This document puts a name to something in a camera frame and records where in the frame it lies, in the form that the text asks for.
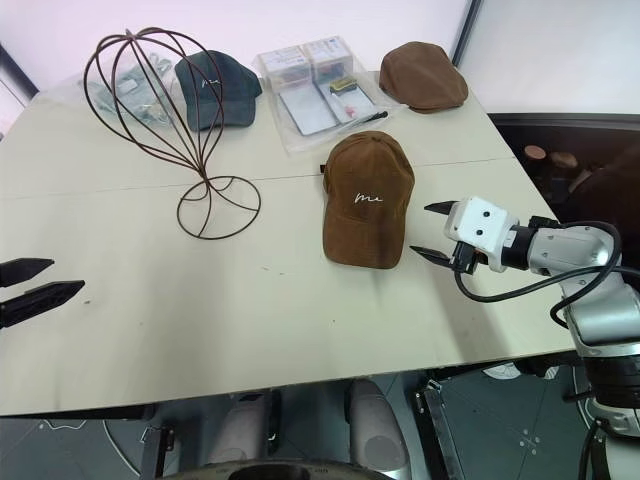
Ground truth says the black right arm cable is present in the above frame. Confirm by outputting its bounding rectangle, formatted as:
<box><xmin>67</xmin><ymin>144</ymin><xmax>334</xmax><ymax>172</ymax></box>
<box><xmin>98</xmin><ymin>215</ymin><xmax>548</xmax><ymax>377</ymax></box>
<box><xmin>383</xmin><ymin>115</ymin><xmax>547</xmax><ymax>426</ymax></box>
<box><xmin>451</xmin><ymin>221</ymin><xmax>624</xmax><ymax>332</ymax></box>

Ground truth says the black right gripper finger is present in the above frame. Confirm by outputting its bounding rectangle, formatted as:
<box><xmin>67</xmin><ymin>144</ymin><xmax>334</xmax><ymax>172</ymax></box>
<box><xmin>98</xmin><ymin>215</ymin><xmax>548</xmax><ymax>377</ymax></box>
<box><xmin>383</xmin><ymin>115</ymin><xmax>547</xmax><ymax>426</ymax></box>
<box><xmin>423</xmin><ymin>199</ymin><xmax>460</xmax><ymax>220</ymax></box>
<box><xmin>409</xmin><ymin>244</ymin><xmax>455</xmax><ymax>268</ymax></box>

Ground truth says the clear bag with grey items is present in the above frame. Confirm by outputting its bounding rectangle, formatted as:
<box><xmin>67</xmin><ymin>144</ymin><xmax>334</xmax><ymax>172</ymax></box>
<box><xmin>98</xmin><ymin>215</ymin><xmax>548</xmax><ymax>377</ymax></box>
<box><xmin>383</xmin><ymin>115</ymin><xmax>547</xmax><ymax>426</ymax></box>
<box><xmin>63</xmin><ymin>51</ymin><xmax>177</xmax><ymax>127</ymax></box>

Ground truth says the dark window frame post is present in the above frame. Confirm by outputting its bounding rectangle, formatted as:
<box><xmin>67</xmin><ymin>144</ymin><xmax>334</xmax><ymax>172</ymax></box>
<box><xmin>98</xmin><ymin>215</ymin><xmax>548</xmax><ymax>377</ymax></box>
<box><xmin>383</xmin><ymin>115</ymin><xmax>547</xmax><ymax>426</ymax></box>
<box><xmin>451</xmin><ymin>0</ymin><xmax>482</xmax><ymax>67</ymax></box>
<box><xmin>0</xmin><ymin>41</ymin><xmax>40</xmax><ymax>109</ymax></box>

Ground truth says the dark green baseball cap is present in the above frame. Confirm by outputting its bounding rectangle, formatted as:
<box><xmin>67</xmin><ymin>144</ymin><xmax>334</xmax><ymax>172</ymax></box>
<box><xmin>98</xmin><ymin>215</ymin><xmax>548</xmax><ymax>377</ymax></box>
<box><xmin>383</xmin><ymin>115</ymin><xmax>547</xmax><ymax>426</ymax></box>
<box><xmin>173</xmin><ymin>49</ymin><xmax>264</xmax><ymax>133</ymax></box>

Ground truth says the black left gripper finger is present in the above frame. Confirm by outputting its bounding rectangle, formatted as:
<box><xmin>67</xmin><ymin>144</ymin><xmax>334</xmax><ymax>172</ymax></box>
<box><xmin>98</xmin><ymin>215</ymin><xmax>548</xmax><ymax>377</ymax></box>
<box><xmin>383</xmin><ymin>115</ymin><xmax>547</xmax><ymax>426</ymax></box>
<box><xmin>0</xmin><ymin>279</ymin><xmax>87</xmax><ymax>329</ymax></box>
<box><xmin>0</xmin><ymin>257</ymin><xmax>56</xmax><ymax>288</ymax></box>

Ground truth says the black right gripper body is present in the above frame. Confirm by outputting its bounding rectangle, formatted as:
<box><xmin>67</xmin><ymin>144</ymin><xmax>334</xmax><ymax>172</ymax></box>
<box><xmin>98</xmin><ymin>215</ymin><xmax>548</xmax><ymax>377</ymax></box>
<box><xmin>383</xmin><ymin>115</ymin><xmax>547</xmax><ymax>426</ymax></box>
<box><xmin>450</xmin><ymin>240</ymin><xmax>490</xmax><ymax>277</ymax></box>

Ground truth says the brown flat cap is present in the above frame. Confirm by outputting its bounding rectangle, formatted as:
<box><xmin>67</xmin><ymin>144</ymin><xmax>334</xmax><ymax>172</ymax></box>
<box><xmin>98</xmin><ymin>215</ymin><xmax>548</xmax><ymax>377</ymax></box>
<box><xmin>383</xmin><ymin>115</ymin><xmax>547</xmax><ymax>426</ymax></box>
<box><xmin>377</xmin><ymin>41</ymin><xmax>470</xmax><ymax>114</ymax></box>

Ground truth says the black metal table frame leg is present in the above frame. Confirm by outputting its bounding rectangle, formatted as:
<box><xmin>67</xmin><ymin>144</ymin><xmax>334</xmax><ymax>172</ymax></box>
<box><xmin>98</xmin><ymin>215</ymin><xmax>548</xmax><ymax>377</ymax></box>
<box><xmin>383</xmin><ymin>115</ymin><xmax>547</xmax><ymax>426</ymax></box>
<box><xmin>140</xmin><ymin>423</ymin><xmax>177</xmax><ymax>472</ymax></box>
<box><xmin>412</xmin><ymin>380</ymin><xmax>475</xmax><ymax>480</ymax></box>

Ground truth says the grey rounded robot leg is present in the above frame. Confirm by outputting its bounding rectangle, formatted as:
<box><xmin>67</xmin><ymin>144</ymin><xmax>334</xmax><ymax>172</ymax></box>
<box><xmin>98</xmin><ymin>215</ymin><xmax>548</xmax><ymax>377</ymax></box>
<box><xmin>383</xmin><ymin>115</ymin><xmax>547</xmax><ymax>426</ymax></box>
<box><xmin>206</xmin><ymin>393</ymin><xmax>267</xmax><ymax>467</ymax></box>
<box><xmin>348</xmin><ymin>378</ymin><xmax>410</xmax><ymax>474</ymax></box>

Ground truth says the white card with dark border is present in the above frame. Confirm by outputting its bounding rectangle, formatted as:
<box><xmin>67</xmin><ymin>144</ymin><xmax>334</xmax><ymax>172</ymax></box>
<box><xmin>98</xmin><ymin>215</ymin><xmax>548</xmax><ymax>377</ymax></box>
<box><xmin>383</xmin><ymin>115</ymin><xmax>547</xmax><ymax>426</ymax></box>
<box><xmin>318</xmin><ymin>78</ymin><xmax>375</xmax><ymax>126</ymax></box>
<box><xmin>278</xmin><ymin>88</ymin><xmax>337</xmax><ymax>137</ymax></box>

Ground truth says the brown baseball cap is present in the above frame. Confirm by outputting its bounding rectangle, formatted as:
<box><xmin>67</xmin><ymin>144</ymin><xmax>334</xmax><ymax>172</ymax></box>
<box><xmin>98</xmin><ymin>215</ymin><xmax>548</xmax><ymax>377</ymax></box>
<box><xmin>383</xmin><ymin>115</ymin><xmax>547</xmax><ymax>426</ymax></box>
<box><xmin>318</xmin><ymin>130</ymin><xmax>418</xmax><ymax>271</ymax></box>

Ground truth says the clear bag with card boxes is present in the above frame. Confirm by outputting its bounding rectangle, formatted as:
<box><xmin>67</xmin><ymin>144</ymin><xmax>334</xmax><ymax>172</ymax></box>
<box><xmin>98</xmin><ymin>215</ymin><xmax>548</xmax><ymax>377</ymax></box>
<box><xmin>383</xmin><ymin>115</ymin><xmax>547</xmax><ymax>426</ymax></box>
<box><xmin>256</xmin><ymin>34</ymin><xmax>402</xmax><ymax>160</ymax></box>

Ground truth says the clear plastic card box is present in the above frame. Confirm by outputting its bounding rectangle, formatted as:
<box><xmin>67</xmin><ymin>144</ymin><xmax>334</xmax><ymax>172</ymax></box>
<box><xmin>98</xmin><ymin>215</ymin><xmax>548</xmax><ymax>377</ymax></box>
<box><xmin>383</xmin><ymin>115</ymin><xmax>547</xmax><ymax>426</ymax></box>
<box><xmin>258</xmin><ymin>44</ymin><xmax>315</xmax><ymax>87</ymax></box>
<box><xmin>303</xmin><ymin>35</ymin><xmax>359</xmax><ymax>80</ymax></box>

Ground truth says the brown wire hat stand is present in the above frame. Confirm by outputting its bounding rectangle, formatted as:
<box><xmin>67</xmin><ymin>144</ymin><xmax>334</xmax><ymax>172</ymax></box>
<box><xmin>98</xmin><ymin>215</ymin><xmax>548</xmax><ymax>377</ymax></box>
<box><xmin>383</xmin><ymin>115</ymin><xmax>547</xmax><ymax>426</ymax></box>
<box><xmin>82</xmin><ymin>28</ymin><xmax>263</xmax><ymax>241</ymax></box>

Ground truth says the black pen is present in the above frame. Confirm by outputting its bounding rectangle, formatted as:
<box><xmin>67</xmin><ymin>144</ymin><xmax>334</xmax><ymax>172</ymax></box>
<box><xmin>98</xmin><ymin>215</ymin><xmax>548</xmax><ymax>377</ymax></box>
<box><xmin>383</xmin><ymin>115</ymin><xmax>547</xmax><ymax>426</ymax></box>
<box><xmin>348</xmin><ymin>110</ymin><xmax>390</xmax><ymax>127</ymax></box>

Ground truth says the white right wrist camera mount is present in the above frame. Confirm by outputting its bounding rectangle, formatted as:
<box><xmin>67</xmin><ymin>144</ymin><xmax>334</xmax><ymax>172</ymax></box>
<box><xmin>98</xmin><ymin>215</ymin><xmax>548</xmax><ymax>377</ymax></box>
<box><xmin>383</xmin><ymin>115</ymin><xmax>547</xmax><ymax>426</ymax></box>
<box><xmin>443</xmin><ymin>196</ymin><xmax>522</xmax><ymax>274</ymax></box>

